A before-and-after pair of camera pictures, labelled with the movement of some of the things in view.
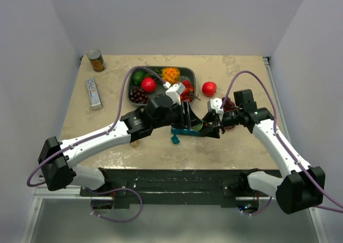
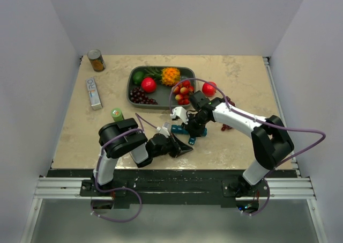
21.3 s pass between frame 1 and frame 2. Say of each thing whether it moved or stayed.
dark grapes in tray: stayed
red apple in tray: stayed
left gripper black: moved
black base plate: stayed
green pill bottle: moved
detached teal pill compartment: moved
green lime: stayed
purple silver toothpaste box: stayed
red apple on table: stayed
